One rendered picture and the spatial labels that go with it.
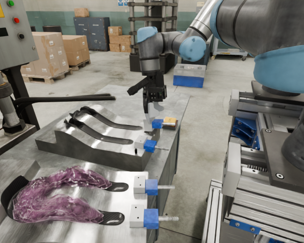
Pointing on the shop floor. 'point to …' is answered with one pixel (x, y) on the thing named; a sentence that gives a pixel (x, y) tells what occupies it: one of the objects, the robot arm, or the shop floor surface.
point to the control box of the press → (13, 47)
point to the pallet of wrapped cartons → (47, 59)
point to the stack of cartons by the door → (118, 40)
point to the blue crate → (188, 81)
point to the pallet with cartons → (76, 51)
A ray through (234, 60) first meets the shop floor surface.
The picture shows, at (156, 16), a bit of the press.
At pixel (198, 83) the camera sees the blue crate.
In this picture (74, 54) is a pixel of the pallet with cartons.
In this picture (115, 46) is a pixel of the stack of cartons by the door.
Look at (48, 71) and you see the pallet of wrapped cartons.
